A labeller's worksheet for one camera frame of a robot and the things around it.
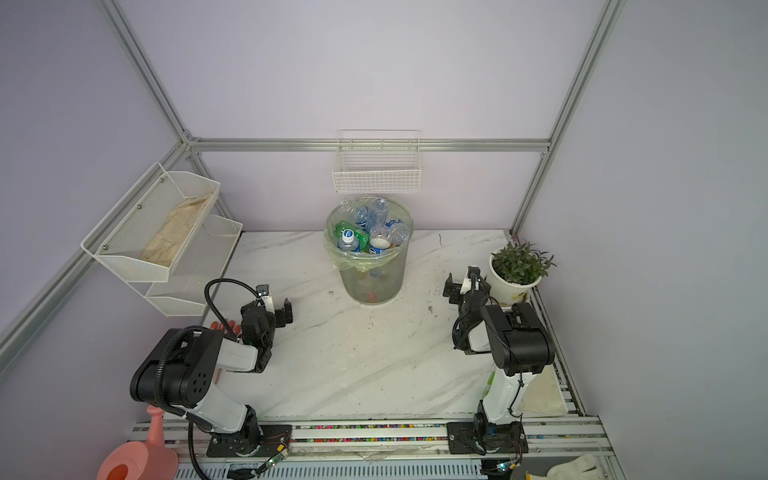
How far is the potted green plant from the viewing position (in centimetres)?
89

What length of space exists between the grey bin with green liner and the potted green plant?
0.29m

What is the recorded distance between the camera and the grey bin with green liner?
780mm
